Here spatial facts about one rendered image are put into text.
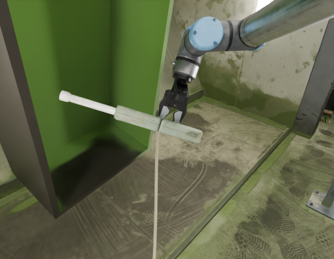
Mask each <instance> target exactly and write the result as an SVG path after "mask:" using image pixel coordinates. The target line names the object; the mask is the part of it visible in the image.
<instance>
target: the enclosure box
mask: <svg viewBox="0 0 334 259"><path fill-rule="evenodd" d="M173 2H174V0H0V143H1V146H2V148H3V151H4V153H5V156H6V158H7V161H8V163H9V165H10V168H11V170H12V173H13V174H14V175H15V176H16V177H17V178H18V179H19V180H20V181H21V183H22V184H23V185H24V186H25V187H26V188H27V189H28V190H29V191H30V192H31V193H32V195H33V196H34V197H35V198H36V199H37V200H38V201H39V202H40V203H41V204H42V205H43V207H44V208H45V209H46V210H47V211H48V212H49V213H50V214H51V215H52V216H53V217H54V219H57V218H58V217H59V216H61V215H62V214H64V213H65V212H66V211H68V210H69V209H70V208H72V207H73V206H74V205H76V204H77V203H78V202H80V201H81V200H83V199H84V198H85V197H87V196H88V195H90V194H91V193H92V192H94V191H95V190H96V189H97V188H99V187H100V186H101V185H103V184H104V183H106V182H107V181H108V180H110V179H111V178H112V177H114V176H115V175H116V174H118V173H119V172H120V171H122V170H123V169H124V168H126V167H127V166H129V165H130V164H131V163H133V162H134V161H135V160H137V159H138V158H139V157H141V156H142V155H143V154H145V153H146V152H148V151H149V150H150V148H151V142H152V135H153V130H150V129H147V128H143V127H140V126H137V125H133V124H130V123H126V122H123V121H119V120H116V119H115V118H114V115H113V114H109V113H105V112H102V111H99V110H96V109H93V108H89V107H86V106H83V105H80V104H76V103H73V102H65V101H61V100H60V99H59V96H60V93H61V91H67V92H69V93H71V94H72V95H75V96H79V97H82V98H85V99H88V100H92V101H95V102H98V103H101V104H105V105H108V106H111V107H114V108H117V106H118V105H120V106H124V107H127V108H130V109H133V110H137V111H139V112H142V113H146V114H149V115H153V116H156V109H157V103H158V99H159V93H160V86H161V80H162V73H163V67H164V60H165V54H166V48H167V41H168V35H169V28H170V22H171V16H172V9H173Z"/></svg>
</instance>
